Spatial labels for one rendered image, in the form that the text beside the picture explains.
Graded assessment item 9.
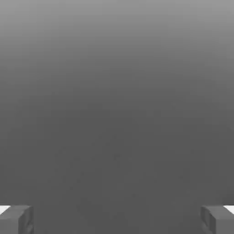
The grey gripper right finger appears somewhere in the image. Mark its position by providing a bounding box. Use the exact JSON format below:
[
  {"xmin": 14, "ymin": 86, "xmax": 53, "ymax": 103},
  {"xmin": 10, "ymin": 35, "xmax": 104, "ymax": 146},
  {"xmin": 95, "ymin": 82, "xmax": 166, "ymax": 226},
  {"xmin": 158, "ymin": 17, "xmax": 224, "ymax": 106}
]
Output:
[{"xmin": 200, "ymin": 204, "xmax": 234, "ymax": 234}]

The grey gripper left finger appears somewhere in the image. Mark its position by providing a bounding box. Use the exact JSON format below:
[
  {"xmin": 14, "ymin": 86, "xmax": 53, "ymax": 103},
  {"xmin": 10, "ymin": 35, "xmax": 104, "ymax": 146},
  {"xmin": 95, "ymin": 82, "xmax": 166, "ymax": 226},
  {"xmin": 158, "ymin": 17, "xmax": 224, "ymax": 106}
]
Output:
[{"xmin": 0, "ymin": 204, "xmax": 35, "ymax": 234}]

